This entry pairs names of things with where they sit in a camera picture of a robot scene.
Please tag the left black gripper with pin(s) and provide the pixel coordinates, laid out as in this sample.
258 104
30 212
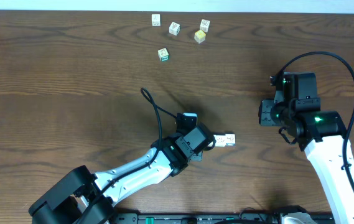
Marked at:
209 140

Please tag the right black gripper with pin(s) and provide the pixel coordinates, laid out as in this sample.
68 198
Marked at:
266 106

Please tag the white block red bug drawing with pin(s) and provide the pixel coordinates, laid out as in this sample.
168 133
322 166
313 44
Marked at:
220 140

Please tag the acorn picture wooden block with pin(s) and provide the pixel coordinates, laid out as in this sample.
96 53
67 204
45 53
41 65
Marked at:
230 140

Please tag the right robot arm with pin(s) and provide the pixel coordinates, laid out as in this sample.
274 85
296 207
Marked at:
333 162

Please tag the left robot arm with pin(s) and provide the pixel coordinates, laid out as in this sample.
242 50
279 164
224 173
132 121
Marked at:
85 197

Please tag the green letter wooden block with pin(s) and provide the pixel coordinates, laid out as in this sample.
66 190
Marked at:
163 54

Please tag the yellow top wooden block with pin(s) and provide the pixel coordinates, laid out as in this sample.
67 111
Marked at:
199 36

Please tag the white block black drawing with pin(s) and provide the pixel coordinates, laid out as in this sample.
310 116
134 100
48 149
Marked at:
174 28

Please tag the white block top right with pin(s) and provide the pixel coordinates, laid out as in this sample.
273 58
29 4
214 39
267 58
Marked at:
204 25

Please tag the white block top left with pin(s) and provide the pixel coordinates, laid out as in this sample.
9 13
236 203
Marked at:
156 20

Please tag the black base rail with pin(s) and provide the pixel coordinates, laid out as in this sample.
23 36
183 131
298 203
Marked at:
135 218

